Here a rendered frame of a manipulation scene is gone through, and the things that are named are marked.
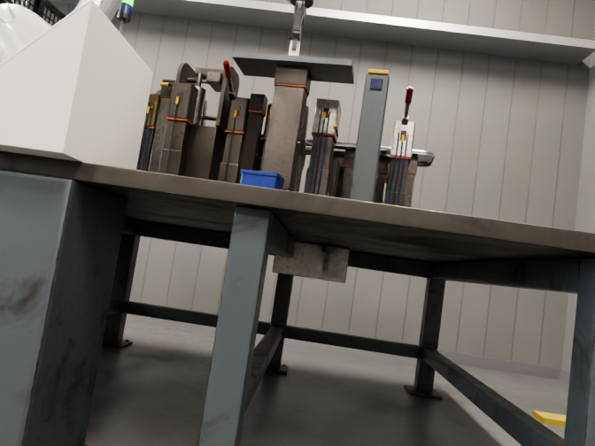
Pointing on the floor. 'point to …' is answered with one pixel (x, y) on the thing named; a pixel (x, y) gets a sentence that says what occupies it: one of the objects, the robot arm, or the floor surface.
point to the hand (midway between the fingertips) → (293, 52)
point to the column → (53, 303)
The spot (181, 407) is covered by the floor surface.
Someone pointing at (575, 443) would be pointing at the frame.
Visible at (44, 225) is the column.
